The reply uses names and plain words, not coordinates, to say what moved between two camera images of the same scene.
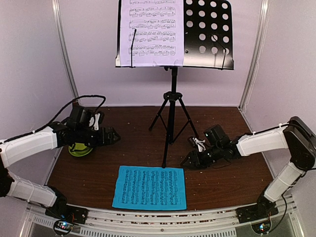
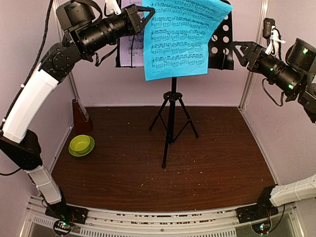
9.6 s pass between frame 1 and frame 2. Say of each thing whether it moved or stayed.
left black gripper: moved
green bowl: stayed
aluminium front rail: stayed
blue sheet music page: moved
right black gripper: moved
